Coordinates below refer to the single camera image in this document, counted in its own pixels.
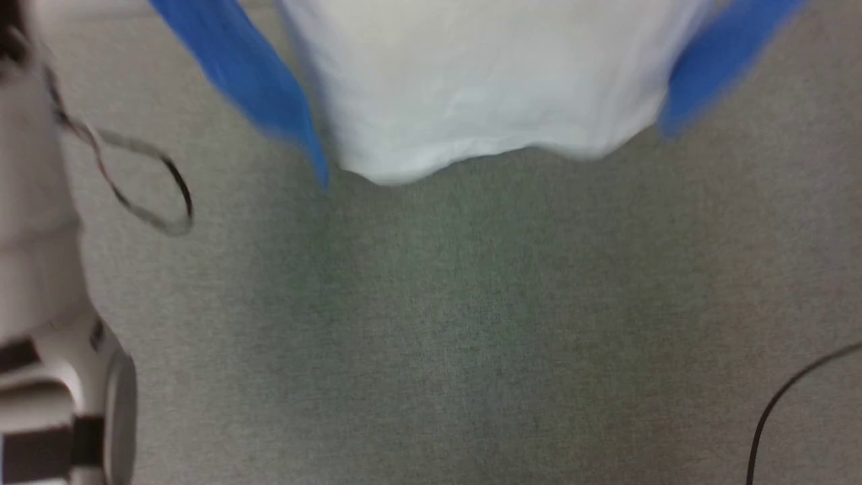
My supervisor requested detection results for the white and blue t-shirt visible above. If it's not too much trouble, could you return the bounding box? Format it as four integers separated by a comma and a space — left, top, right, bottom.
146, 0, 810, 194

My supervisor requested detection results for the grey-green fabric sofa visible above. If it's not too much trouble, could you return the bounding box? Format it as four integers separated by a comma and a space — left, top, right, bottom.
27, 0, 862, 485

